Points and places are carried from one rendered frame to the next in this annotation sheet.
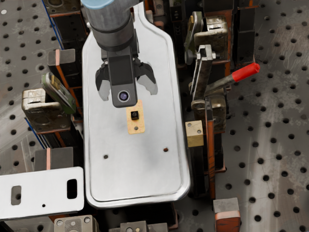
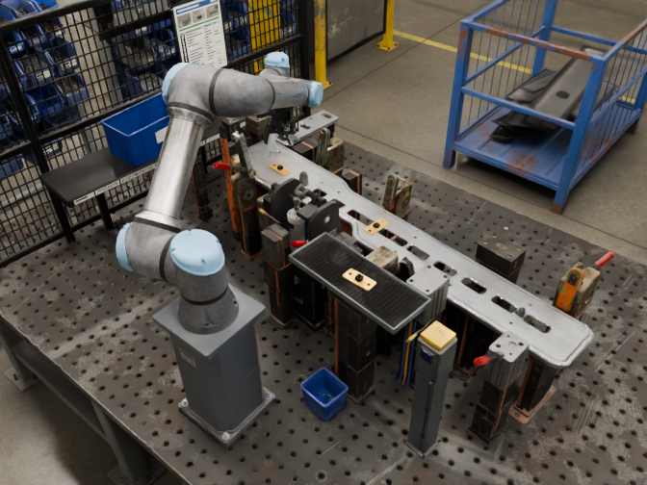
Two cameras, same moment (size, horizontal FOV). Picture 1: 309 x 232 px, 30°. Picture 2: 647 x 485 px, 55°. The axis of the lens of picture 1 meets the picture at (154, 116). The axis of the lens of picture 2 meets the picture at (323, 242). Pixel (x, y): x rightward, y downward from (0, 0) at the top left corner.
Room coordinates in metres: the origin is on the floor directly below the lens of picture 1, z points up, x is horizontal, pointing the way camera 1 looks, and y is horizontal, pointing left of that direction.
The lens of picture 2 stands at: (1.98, -1.28, 2.27)
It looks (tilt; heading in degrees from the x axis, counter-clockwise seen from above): 41 degrees down; 131
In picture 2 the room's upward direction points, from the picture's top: 1 degrees counter-clockwise
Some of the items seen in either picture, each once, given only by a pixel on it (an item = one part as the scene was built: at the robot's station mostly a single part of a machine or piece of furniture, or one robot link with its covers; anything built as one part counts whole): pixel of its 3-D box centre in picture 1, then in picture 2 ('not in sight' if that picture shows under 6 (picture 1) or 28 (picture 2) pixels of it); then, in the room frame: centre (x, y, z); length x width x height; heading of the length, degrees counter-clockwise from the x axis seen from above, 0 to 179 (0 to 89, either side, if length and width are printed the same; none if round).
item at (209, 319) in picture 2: not in sight; (206, 297); (1.04, -0.65, 1.15); 0.15 x 0.15 x 0.10
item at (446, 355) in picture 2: not in sight; (428, 395); (1.55, -0.39, 0.92); 0.08 x 0.08 x 0.44; 84
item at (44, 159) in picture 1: (69, 184); (305, 176); (0.58, 0.24, 0.84); 0.11 x 0.10 x 0.28; 84
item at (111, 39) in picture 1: (110, 25); not in sight; (0.66, 0.04, 1.30); 0.08 x 0.08 x 0.05
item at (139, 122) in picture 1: (134, 115); (280, 167); (0.63, 0.04, 1.01); 0.08 x 0.04 x 0.01; 175
